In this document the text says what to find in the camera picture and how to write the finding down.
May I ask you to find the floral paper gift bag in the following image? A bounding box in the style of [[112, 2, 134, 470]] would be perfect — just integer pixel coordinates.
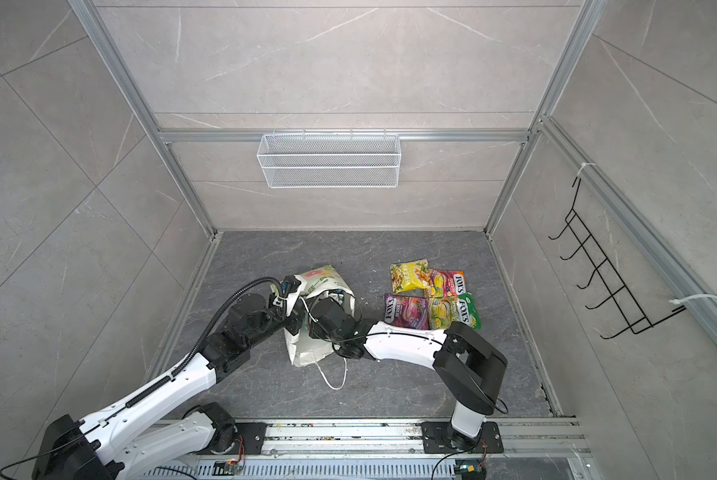
[[284, 265, 356, 391]]

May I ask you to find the purple snack packet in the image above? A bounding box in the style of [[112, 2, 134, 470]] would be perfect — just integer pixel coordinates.
[[384, 294, 430, 330]]

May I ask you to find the yellow green snack packet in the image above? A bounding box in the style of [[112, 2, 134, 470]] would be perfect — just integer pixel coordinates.
[[390, 259, 431, 294]]

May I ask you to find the orange pink Fox's candy packet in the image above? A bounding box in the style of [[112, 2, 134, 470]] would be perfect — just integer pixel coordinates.
[[426, 270, 468, 298]]

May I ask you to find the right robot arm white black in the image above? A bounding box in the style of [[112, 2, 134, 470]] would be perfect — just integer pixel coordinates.
[[308, 297, 508, 451]]

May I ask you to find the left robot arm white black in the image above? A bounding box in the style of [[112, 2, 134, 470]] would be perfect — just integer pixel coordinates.
[[32, 292, 302, 479]]

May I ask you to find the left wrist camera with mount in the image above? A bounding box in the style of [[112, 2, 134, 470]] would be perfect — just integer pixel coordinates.
[[272, 275, 306, 319]]

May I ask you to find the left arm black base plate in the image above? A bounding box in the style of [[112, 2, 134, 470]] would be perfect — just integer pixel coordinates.
[[196, 422, 268, 456]]

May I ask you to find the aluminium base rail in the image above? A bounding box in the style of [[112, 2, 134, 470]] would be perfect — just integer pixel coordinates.
[[141, 418, 600, 479]]

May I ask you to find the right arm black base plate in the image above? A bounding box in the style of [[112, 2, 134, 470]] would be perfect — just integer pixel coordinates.
[[420, 421, 505, 454]]

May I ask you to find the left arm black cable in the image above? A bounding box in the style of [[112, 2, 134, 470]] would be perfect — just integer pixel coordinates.
[[0, 276, 284, 478]]

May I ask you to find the black wire hook rack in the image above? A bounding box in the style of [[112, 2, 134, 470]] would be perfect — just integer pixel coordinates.
[[548, 178, 687, 340]]

